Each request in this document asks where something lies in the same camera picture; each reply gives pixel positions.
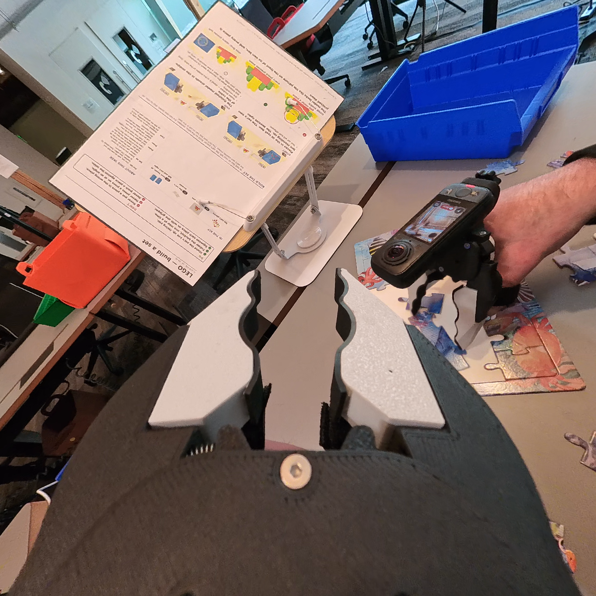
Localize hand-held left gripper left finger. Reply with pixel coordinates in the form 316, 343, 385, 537
148, 269, 273, 450

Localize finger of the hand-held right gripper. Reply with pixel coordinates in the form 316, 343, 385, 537
449, 282, 490, 351
410, 278, 437, 315

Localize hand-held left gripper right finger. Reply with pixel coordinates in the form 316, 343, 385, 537
319, 268, 445, 450

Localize sea print jigsaw puzzle board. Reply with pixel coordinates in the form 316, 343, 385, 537
354, 235, 586, 396

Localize person's right forearm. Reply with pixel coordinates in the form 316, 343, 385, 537
561, 144, 596, 224

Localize person's right hand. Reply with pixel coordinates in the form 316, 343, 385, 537
484, 170, 586, 288

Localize joined blue whale puzzle pieces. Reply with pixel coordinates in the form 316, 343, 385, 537
410, 312, 467, 358

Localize blue plastic bin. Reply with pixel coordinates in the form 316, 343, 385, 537
356, 6, 580, 162

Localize grey blue white puzzle piece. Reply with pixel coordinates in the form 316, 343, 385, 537
552, 244, 596, 286

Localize pale wooden stand board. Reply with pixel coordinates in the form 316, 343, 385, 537
223, 115, 337, 253

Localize green plastic bin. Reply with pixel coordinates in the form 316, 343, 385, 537
34, 294, 75, 327

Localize orange plastic bin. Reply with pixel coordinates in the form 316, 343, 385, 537
16, 212, 131, 309

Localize white paper holder bar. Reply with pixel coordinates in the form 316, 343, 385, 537
242, 133, 323, 232

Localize grey desk with brown edge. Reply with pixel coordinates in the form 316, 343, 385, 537
0, 247, 145, 431

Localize white printed instruction sheet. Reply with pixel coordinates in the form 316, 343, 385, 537
49, 0, 345, 286

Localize black slanted pole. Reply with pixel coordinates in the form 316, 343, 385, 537
0, 207, 54, 243

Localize orange pufferfish puzzle piece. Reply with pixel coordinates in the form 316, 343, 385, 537
549, 521, 578, 573

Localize brown cardboard box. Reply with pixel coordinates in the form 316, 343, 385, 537
0, 500, 49, 592

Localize long brown desk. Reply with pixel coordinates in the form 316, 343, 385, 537
275, 0, 345, 49

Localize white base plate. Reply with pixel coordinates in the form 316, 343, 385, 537
264, 200, 363, 287

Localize grey metal bracket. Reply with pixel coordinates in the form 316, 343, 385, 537
279, 227, 327, 260

